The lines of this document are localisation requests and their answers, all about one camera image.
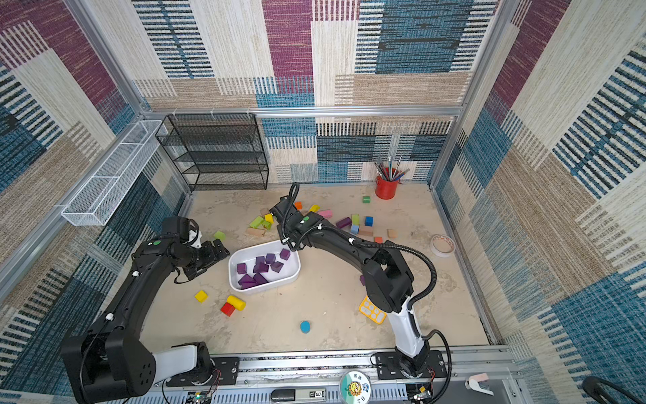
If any purple cube cluster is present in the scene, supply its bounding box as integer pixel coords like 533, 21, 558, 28
279, 248, 291, 261

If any long purple brick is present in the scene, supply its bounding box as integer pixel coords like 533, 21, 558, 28
238, 274, 257, 290

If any white plastic storage bin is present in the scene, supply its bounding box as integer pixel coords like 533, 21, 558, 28
229, 241, 301, 294

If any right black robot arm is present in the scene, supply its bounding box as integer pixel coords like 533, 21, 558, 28
270, 182, 438, 378

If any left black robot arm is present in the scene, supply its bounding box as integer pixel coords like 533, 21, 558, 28
61, 216, 230, 403

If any lime green cube left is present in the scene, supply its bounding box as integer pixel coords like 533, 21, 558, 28
214, 231, 226, 242

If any long natural wood brick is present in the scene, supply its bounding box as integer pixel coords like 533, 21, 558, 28
246, 227, 266, 237

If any lime green brick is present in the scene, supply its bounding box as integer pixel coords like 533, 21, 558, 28
249, 216, 265, 229

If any yellow small cube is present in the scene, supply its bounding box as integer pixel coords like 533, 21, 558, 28
195, 291, 208, 303

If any red cube block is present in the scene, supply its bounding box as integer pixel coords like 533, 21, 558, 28
220, 302, 236, 317

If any yellow cylinder block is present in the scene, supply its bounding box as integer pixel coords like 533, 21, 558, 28
226, 295, 247, 311

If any red pen cup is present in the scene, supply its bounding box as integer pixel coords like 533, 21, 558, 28
375, 176, 400, 200

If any blue round block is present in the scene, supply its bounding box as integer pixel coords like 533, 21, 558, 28
299, 321, 311, 334

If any yellow calculator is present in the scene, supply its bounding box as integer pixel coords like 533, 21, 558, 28
358, 296, 387, 324

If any roll of tape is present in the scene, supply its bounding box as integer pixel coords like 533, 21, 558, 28
430, 234, 456, 259

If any round green sticker badge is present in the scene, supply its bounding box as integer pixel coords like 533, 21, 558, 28
339, 370, 373, 404

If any black wire shelf rack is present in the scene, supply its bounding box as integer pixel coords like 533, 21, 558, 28
156, 113, 269, 192

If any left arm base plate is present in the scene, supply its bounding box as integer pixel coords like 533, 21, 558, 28
167, 357, 240, 387

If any white mesh wall basket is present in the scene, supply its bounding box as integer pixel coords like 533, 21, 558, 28
62, 121, 162, 227

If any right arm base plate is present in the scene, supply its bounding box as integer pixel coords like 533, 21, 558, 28
370, 350, 448, 380

